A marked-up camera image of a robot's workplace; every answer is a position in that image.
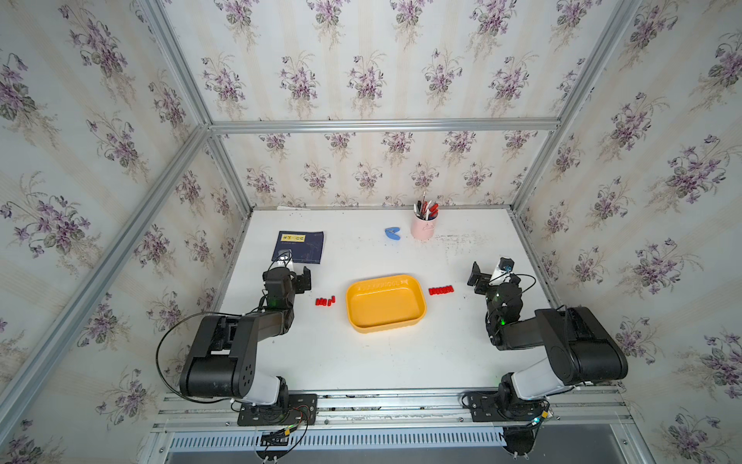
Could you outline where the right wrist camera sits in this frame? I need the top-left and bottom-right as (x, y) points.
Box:
(490, 257), (515, 284)

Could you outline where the dark blue notebook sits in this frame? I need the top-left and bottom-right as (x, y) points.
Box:
(272, 231), (325, 264)

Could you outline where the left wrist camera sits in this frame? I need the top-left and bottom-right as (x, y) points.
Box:
(268, 251), (293, 271)

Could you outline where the yellow plastic storage box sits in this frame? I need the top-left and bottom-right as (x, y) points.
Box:
(346, 275), (427, 334)

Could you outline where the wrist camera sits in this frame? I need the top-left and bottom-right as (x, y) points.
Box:
(490, 257), (515, 284)
(268, 251), (293, 271)

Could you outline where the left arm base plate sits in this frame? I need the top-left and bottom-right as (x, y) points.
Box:
(237, 394), (318, 426)

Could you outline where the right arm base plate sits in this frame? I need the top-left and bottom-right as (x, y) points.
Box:
(461, 391), (550, 423)

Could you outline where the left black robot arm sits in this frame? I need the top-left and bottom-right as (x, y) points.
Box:
(179, 267), (311, 409)

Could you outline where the blue plastic clip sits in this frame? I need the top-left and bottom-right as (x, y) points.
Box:
(385, 226), (401, 241)

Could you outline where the pink pen cup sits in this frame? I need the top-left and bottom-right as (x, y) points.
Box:
(411, 201), (440, 241)

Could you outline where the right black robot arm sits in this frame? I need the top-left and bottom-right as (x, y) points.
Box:
(467, 258), (628, 404)

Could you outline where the aluminium front rail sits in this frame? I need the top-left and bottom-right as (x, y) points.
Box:
(139, 387), (643, 463)

